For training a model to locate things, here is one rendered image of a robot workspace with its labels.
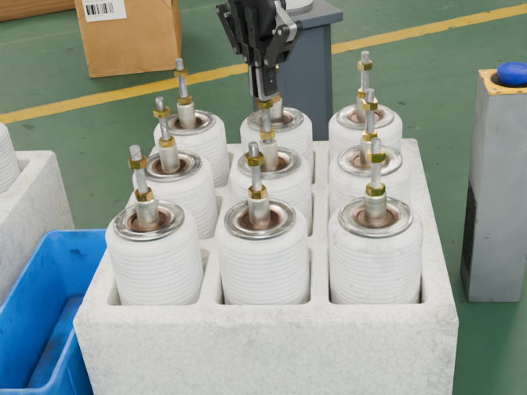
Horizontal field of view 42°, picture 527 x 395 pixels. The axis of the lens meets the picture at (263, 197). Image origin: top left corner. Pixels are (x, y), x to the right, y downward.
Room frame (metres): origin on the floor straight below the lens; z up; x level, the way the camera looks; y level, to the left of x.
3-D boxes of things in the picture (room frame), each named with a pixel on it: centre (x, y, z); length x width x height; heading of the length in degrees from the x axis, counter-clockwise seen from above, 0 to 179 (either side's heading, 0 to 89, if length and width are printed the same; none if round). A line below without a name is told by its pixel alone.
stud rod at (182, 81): (0.84, 0.09, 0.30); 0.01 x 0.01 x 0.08
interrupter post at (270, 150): (0.71, -0.01, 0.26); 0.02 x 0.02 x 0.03
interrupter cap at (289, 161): (0.71, -0.01, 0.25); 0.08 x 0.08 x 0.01
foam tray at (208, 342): (0.71, -0.01, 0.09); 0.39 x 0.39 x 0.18; 83
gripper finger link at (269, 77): (0.70, -0.02, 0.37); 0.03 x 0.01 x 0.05; 33
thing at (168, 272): (0.61, 0.12, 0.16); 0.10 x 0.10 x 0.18
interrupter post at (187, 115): (0.84, 0.09, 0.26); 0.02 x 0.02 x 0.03
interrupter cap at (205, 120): (0.84, 0.09, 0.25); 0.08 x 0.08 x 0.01
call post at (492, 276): (0.75, -0.31, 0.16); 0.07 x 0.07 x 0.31; 83
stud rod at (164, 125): (0.73, 0.11, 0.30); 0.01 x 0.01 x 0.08
